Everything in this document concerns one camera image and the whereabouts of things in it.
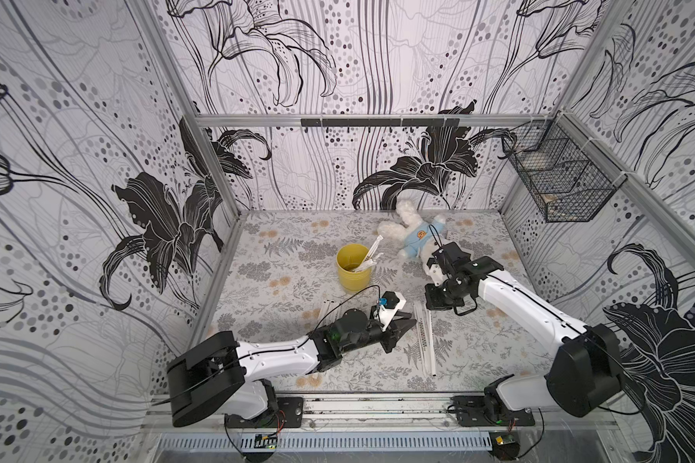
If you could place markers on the white straw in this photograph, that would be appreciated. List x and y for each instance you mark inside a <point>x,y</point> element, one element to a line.
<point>326,306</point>
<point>431,354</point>
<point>420,328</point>

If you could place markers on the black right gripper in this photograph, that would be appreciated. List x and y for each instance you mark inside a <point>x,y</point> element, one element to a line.
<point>442,284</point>

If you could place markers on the white slotted cable duct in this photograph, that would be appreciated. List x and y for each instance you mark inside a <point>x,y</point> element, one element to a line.
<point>331,442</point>

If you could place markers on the yellow metal cup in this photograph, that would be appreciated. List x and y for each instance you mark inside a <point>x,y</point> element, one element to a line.
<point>348,259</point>

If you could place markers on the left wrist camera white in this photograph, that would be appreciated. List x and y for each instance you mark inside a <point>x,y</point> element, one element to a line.
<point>389,304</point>

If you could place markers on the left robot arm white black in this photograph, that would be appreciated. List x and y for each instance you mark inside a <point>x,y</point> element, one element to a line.
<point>223,374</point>

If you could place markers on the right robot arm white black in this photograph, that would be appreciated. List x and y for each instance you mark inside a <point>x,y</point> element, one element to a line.
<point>587,365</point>

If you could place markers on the black wire basket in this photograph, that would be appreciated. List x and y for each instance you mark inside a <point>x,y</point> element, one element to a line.
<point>559,171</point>

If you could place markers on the horizontal aluminium back bar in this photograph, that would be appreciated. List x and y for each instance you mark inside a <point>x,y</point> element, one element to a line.
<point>467,120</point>

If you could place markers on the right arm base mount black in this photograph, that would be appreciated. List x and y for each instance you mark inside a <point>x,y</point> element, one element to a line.
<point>488,408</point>

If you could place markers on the bundle of wrapped straws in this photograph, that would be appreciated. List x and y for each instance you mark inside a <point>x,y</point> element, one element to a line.
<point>369,259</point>

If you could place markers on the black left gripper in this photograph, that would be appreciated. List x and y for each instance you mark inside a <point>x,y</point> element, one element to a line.
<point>395,333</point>

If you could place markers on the aluminium frame post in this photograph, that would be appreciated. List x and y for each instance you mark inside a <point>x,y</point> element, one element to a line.
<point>168,64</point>

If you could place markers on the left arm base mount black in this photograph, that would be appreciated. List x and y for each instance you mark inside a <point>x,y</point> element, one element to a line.
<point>256,405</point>

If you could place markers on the white plush bunny toy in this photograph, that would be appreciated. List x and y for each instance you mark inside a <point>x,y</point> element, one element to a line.
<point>416,236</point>

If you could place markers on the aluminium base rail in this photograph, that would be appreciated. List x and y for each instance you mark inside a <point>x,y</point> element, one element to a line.
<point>376,411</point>

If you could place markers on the black hook rail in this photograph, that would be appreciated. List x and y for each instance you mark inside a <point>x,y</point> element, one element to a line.
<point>377,122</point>

